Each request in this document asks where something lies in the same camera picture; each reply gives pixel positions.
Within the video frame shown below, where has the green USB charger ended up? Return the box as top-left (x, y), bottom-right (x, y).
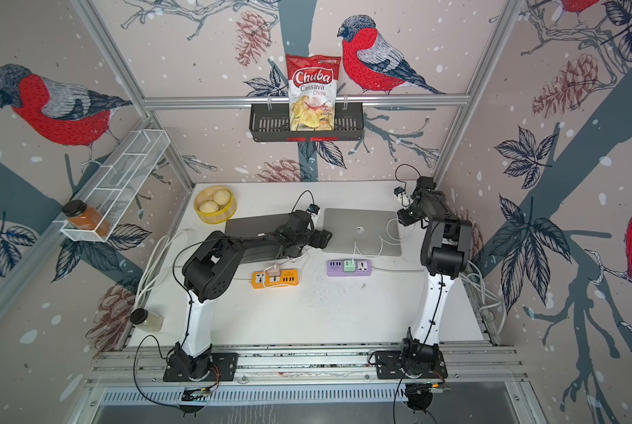
top-left (342, 260), bottom-right (356, 273)

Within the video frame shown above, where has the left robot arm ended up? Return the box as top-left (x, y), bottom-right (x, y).
top-left (173, 203), bottom-right (332, 375)

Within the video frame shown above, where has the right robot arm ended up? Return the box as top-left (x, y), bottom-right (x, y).
top-left (396, 176), bottom-right (472, 365)

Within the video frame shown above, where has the dark grey laptop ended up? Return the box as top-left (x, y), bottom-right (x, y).
top-left (223, 213), bottom-right (289, 264)

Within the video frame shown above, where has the silver laptop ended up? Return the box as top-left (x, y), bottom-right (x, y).
top-left (323, 208), bottom-right (402, 258)

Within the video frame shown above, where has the orange power strip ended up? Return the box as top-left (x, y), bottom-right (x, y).
top-left (250, 269), bottom-right (299, 290)

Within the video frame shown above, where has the purple power strip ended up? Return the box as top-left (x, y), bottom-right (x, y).
top-left (326, 260), bottom-right (372, 277)

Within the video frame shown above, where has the right steamed bun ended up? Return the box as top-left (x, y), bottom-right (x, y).
top-left (213, 189), bottom-right (232, 208)

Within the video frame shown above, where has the steamed bun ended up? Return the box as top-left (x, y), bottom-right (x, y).
top-left (197, 201), bottom-right (220, 214)
top-left (213, 189), bottom-right (232, 208)

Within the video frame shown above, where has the yellow wooden steamer basket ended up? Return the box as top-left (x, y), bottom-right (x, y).
top-left (193, 185), bottom-right (237, 224)

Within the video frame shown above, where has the left steamed bun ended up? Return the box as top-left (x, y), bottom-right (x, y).
top-left (197, 201), bottom-right (220, 214)

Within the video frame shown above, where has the cassava chips bag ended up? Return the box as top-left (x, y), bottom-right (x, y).
top-left (286, 55), bottom-right (342, 131)

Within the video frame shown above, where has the orange spice jar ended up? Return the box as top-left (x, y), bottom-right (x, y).
top-left (63, 200), bottom-right (111, 238)

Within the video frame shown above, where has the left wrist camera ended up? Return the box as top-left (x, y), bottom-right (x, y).
top-left (306, 204), bottom-right (320, 216)

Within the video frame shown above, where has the black wire basket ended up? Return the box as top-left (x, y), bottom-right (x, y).
top-left (249, 102), bottom-right (365, 142)

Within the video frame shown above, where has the thick white cables right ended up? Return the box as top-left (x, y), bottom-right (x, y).
top-left (461, 261), bottom-right (508, 337)

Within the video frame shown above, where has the aluminium frame crossbar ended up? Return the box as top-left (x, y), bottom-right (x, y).
top-left (142, 94), bottom-right (471, 111)

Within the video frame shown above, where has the thick white cable left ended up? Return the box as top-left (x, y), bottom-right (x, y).
top-left (133, 229), bottom-right (190, 311)

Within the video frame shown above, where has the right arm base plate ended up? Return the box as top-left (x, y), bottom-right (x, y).
top-left (368, 351), bottom-right (448, 381)

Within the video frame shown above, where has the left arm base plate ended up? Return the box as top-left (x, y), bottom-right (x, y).
top-left (163, 350), bottom-right (239, 383)

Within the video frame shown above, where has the white wire shelf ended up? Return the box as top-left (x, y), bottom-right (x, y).
top-left (61, 129), bottom-right (170, 242)

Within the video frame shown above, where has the aluminium frame post left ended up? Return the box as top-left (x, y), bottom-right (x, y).
top-left (70, 0), bottom-right (195, 190)

